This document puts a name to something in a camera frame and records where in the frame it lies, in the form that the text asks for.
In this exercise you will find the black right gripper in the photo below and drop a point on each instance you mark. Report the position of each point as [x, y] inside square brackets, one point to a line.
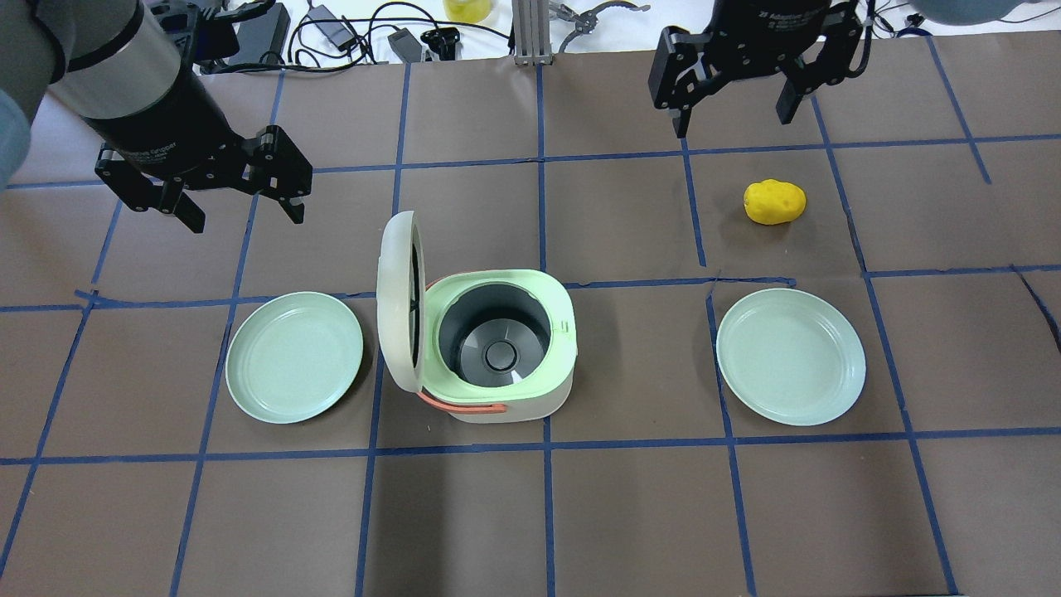
[767, 29]

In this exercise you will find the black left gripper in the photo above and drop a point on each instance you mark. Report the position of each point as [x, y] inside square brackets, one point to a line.
[170, 118]

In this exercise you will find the white rice cooker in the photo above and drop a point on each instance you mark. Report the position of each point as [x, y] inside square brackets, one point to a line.
[487, 347]

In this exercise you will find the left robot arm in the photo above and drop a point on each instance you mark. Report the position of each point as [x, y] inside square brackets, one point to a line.
[125, 68]

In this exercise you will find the yellow toy potato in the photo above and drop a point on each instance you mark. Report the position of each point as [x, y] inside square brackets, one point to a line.
[774, 202]

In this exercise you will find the black laptop power brick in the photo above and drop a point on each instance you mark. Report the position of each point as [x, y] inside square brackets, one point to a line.
[261, 39]

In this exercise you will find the metal spare gripper claw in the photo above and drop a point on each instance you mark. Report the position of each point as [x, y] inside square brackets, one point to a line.
[585, 22]

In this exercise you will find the black power adapter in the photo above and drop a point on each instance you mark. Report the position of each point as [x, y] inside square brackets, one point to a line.
[334, 29]

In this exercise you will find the left green plate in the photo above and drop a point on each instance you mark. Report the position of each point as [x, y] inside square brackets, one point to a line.
[294, 357]

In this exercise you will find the green plate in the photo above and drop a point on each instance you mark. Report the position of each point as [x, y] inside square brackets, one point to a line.
[294, 357]
[791, 357]

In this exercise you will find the small black charger box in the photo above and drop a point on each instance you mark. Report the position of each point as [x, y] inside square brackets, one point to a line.
[406, 46]

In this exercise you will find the yellow cup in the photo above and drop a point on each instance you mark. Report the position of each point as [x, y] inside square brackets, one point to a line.
[468, 11]

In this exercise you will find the right green plate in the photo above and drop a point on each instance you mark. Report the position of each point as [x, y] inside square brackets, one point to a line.
[791, 357]

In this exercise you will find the aluminium frame post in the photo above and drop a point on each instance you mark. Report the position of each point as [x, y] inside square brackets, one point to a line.
[530, 28]

